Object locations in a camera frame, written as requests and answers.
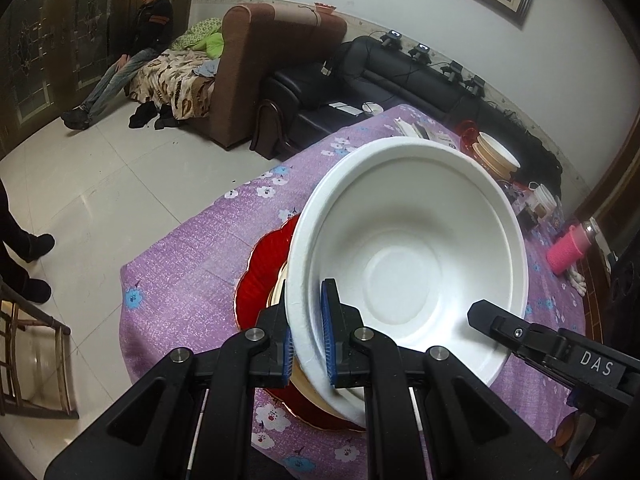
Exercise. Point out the white crumpled cloth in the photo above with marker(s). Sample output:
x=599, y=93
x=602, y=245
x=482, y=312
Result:
x=577, y=280

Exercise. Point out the large red scalloped plate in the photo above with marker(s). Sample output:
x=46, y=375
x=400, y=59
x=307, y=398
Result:
x=257, y=287

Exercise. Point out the cream ribbed plastic plate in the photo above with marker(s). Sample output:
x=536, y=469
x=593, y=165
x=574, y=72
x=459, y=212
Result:
x=305, y=403

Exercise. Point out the purple floral tablecloth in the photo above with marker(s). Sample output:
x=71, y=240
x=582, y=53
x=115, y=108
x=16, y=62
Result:
x=181, y=293

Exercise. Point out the black leather sofa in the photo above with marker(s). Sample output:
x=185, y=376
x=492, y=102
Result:
x=300, y=105

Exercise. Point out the patterned blanket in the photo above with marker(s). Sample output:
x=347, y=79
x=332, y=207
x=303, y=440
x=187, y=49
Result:
x=182, y=80

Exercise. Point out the green pillow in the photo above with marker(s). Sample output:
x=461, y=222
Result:
x=205, y=36

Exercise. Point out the wooden chair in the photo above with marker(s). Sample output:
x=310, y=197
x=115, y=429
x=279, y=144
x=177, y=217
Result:
x=35, y=378

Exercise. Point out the dark glass jar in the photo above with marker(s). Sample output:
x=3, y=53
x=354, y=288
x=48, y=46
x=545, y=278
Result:
x=527, y=219

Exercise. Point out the large white foam bowl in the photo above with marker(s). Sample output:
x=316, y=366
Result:
x=413, y=233

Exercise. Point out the open paper booklet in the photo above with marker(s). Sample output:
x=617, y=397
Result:
x=424, y=131

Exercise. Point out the brown armchair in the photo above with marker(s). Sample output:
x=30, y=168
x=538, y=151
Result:
x=260, y=38

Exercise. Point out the red plate under bowl stack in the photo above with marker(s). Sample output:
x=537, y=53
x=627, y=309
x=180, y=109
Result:
x=468, y=134

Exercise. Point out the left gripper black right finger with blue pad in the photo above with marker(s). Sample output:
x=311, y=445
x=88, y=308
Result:
x=427, y=415

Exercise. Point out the dark wooden cabinet doors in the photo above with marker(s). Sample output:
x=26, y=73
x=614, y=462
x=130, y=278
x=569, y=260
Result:
x=54, y=51

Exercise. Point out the standing person legs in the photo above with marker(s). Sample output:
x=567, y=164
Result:
x=28, y=247

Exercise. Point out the pink knit sleeved bottle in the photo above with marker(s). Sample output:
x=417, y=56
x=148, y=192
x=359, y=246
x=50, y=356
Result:
x=572, y=246

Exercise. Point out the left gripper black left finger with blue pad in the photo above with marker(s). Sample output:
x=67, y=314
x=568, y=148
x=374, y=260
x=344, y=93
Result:
x=190, y=416

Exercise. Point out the seated man in black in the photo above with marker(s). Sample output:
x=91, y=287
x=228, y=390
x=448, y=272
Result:
x=149, y=36

